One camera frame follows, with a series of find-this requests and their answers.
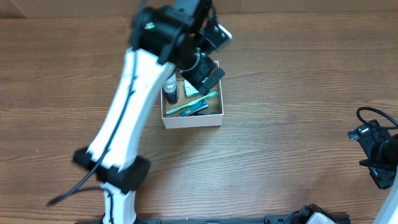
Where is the Dettol soap bar pack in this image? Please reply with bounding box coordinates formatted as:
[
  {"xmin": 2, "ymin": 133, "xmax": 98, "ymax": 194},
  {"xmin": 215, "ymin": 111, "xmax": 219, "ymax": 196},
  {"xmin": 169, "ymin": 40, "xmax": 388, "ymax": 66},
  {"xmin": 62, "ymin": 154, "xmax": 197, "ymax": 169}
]
[{"xmin": 183, "ymin": 80, "xmax": 200, "ymax": 98}]

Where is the blue disposable razor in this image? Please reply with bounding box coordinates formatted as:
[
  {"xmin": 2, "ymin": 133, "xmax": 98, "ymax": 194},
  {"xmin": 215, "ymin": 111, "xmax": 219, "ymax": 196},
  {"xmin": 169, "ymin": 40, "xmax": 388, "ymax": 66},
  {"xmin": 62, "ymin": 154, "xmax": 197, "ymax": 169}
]
[{"xmin": 193, "ymin": 111, "xmax": 221, "ymax": 116}]

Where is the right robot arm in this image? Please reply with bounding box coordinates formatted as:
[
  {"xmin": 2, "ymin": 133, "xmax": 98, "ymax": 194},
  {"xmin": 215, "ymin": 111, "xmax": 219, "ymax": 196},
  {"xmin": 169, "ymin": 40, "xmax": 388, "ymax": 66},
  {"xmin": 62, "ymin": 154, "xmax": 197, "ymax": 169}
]
[{"xmin": 282, "ymin": 119, "xmax": 397, "ymax": 224}]

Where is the green white toothbrush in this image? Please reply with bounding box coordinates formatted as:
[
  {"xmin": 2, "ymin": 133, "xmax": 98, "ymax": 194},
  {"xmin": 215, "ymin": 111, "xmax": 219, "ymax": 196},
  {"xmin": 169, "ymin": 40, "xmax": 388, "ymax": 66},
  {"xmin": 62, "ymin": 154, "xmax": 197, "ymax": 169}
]
[{"xmin": 166, "ymin": 91, "xmax": 218, "ymax": 115}]

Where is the white cardboard box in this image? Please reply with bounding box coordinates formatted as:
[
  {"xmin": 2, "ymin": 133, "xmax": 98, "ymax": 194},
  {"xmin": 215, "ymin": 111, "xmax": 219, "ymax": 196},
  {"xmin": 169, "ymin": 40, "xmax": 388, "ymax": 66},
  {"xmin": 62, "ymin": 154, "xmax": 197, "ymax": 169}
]
[{"xmin": 160, "ymin": 73, "xmax": 224, "ymax": 129}]

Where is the Colgate toothpaste tube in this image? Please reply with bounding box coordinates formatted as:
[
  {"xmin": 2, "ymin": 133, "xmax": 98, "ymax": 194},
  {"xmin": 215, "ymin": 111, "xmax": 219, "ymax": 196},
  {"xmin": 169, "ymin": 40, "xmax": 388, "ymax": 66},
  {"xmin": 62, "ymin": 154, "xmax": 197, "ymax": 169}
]
[{"xmin": 177, "ymin": 100, "xmax": 209, "ymax": 117}]

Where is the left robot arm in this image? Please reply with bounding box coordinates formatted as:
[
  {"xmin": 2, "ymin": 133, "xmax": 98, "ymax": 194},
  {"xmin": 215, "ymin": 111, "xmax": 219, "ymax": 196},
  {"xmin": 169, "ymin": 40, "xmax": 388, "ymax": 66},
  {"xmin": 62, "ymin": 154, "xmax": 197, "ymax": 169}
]
[{"xmin": 73, "ymin": 1, "xmax": 231, "ymax": 223}]

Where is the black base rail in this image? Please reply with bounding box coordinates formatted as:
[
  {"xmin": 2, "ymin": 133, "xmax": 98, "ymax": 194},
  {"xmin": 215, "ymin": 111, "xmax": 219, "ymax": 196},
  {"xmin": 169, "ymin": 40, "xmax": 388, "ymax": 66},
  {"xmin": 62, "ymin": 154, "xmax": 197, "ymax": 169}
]
[{"xmin": 74, "ymin": 214, "xmax": 352, "ymax": 224}]

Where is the dark blue pump bottle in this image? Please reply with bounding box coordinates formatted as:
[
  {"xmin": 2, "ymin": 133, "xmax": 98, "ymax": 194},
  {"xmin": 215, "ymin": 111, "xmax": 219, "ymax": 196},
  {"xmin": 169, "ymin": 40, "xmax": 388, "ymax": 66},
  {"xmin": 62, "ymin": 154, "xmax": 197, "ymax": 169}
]
[{"xmin": 162, "ymin": 73, "xmax": 178, "ymax": 105}]

